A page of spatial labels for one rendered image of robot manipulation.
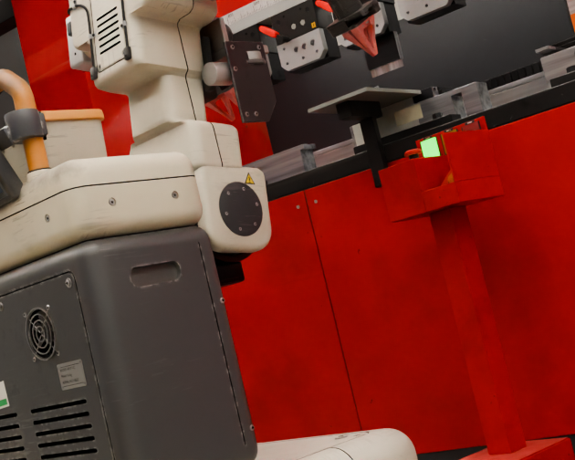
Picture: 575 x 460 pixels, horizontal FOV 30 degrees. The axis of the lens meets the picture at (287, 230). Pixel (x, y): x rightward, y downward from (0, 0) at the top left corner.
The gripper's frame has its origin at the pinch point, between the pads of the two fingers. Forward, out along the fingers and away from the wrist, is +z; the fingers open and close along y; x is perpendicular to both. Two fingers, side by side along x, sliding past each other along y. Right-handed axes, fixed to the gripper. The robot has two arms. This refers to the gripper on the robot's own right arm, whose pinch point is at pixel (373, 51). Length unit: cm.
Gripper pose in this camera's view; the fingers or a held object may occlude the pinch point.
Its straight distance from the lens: 220.8
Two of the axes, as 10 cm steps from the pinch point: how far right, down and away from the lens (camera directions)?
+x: -5.2, 5.4, -6.6
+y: -6.7, 2.2, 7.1
